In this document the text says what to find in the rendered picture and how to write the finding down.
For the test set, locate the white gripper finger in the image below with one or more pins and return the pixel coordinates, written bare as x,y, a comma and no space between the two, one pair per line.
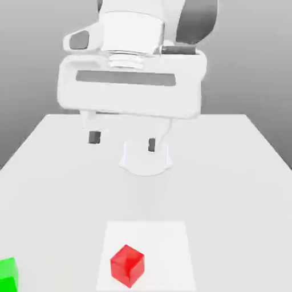
151,144
94,137

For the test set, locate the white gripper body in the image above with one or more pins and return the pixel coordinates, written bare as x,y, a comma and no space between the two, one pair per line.
127,98

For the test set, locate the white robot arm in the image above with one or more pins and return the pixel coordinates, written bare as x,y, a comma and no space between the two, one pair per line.
132,29

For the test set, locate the small red cube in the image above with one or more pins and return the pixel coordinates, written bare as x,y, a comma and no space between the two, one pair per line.
126,265

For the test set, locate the small green cube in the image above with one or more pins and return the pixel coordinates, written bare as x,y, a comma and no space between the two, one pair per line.
8,273

